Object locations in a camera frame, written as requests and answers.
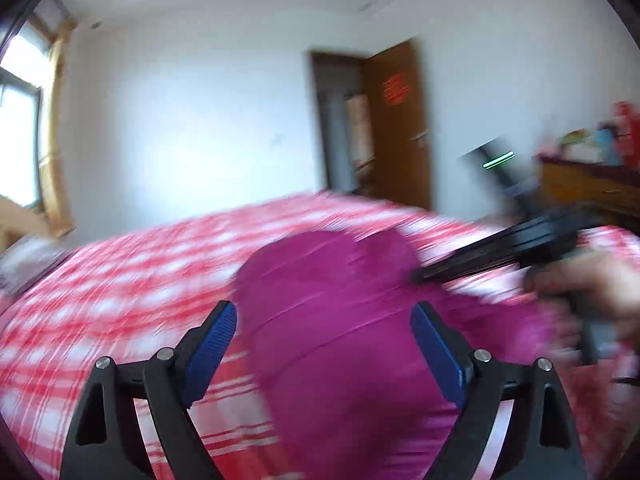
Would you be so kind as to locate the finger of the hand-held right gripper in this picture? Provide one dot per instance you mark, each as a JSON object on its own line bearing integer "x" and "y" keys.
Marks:
{"x": 500, "y": 250}

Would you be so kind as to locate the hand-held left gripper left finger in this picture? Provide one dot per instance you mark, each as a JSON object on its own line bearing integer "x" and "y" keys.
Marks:
{"x": 212, "y": 345}

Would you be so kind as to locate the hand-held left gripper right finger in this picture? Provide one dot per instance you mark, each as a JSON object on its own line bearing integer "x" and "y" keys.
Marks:
{"x": 440, "y": 355}

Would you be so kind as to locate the magenta padded jacket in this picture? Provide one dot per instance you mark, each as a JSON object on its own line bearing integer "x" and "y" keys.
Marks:
{"x": 340, "y": 360}

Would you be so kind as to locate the person's right hand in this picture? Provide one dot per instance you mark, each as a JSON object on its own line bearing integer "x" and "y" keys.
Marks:
{"x": 590, "y": 280}

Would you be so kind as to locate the colourful packet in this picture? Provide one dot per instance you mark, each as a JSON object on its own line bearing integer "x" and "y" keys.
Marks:
{"x": 575, "y": 145}

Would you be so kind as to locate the wooden cabinet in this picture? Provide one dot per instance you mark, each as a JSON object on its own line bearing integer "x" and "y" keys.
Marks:
{"x": 585, "y": 190}

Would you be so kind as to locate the blue bottle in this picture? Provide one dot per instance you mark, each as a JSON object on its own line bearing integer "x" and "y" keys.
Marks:
{"x": 603, "y": 146}

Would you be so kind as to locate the red plaid bed sheet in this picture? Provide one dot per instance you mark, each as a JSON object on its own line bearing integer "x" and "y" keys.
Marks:
{"x": 125, "y": 285}

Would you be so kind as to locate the brown wooden door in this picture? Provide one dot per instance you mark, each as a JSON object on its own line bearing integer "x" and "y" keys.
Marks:
{"x": 395, "y": 160}

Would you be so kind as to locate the red box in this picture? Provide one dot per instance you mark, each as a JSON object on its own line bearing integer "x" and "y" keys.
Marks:
{"x": 627, "y": 132}

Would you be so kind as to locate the red paper door decoration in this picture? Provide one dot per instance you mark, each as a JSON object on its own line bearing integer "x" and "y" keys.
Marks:
{"x": 395, "y": 89}

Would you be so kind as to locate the white pillow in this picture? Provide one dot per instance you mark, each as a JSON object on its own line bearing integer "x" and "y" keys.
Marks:
{"x": 25, "y": 265}

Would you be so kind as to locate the wooden headboard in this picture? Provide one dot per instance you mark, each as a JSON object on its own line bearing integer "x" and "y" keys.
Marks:
{"x": 20, "y": 220}

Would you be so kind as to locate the yellow curtain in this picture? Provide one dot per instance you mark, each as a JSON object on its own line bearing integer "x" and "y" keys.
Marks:
{"x": 57, "y": 135}

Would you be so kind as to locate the window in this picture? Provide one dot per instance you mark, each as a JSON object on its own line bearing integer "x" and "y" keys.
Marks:
{"x": 17, "y": 110}

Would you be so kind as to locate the dark door frame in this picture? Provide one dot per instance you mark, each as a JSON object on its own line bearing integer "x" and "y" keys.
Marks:
{"x": 325, "y": 110}

